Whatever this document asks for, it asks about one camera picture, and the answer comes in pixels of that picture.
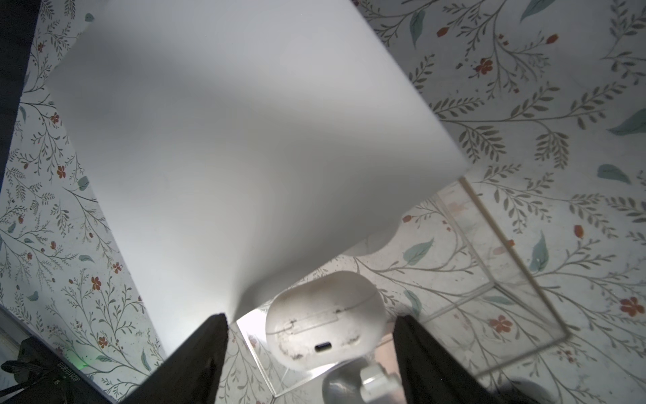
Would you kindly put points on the white earphone case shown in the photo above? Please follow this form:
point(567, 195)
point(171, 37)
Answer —
point(374, 242)
point(335, 318)

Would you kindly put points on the white drawer cabinet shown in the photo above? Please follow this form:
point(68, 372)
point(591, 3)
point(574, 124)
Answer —
point(236, 146)

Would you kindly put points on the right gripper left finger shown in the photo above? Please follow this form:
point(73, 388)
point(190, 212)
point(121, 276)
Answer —
point(192, 373)

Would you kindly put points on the white earphone case top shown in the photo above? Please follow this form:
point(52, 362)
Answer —
point(374, 242)

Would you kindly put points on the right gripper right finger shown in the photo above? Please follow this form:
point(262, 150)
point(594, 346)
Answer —
point(429, 373)

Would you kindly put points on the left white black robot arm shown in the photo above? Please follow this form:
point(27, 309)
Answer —
point(41, 375)

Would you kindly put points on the clear plastic drawer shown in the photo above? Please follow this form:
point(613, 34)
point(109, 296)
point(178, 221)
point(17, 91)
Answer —
point(451, 268)

